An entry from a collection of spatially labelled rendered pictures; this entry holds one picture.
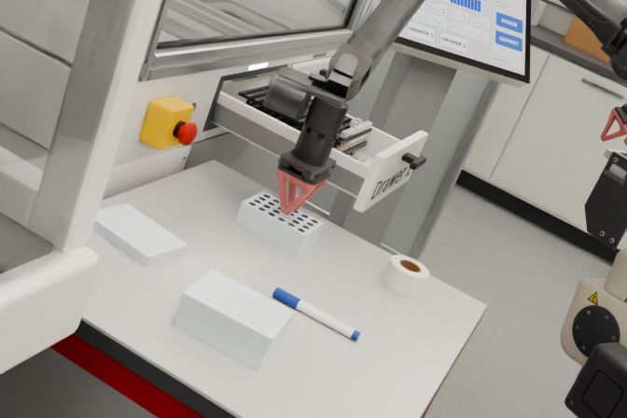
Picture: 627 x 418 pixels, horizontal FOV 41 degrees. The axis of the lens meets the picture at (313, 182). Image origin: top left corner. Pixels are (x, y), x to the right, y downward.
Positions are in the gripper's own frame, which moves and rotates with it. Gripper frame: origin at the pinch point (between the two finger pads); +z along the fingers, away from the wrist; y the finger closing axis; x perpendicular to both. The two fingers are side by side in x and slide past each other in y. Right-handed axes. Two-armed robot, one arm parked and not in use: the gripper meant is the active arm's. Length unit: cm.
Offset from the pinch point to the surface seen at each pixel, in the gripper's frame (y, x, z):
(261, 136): -13.5, -14.0, -4.0
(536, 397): -144, 62, 81
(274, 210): -0.5, -2.5, 2.1
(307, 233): 2.1, 5.0, 1.9
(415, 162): -22.7, 12.4, -9.7
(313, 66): -52, -22, -11
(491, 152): -320, -2, 54
